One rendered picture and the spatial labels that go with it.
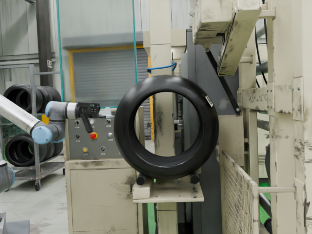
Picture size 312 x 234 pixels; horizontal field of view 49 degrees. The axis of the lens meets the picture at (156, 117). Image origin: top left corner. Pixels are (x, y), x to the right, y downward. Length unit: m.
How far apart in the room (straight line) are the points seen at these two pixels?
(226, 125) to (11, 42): 11.51
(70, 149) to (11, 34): 10.78
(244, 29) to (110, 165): 1.38
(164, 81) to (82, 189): 1.15
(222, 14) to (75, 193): 1.64
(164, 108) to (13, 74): 11.10
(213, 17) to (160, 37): 0.67
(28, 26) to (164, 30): 10.91
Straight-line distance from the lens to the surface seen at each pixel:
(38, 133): 1.79
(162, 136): 2.11
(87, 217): 2.59
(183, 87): 1.72
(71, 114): 1.88
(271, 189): 1.34
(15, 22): 13.13
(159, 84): 1.73
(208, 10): 1.53
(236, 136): 2.07
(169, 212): 2.21
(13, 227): 2.26
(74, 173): 2.52
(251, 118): 2.09
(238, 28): 1.55
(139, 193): 1.80
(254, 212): 1.32
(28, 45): 12.77
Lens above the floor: 1.32
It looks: 3 degrees down
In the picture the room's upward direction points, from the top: 2 degrees counter-clockwise
